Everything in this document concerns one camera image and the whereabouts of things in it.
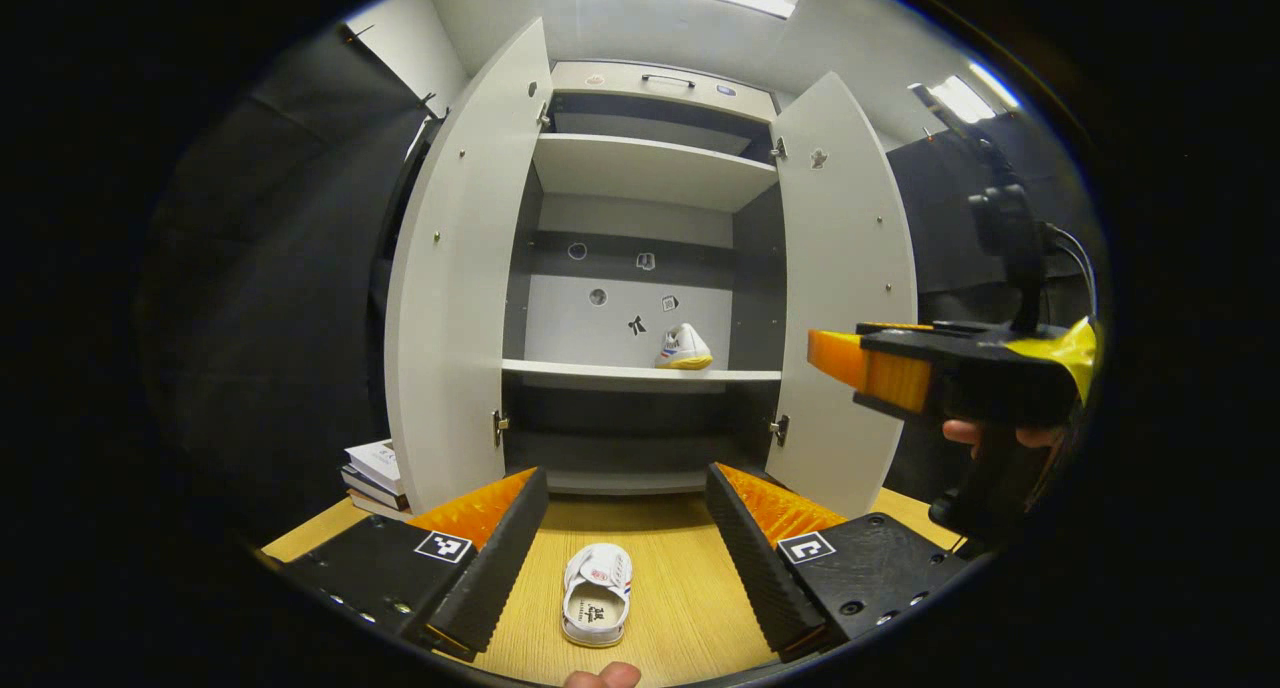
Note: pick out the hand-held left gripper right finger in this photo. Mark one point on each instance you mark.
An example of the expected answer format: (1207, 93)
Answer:
(765, 568)

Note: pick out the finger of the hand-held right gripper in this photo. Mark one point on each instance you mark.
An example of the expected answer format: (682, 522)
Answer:
(880, 378)
(895, 326)

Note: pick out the brown book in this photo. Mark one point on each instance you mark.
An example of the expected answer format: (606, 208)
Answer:
(380, 508)

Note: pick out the small ceiling light panel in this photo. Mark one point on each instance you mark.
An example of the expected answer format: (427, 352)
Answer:
(965, 96)

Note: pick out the grey cabinet door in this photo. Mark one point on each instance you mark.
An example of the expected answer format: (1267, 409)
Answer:
(845, 288)
(460, 318)

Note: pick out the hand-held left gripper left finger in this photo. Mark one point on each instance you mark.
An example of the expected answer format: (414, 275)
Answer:
(500, 568)

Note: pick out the dark book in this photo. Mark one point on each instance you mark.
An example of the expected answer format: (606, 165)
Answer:
(370, 490)

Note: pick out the white canvas shoe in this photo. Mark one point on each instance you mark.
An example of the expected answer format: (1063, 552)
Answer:
(685, 348)
(597, 608)

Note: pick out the black backdrop cloth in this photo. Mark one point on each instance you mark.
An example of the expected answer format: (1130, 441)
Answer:
(280, 318)

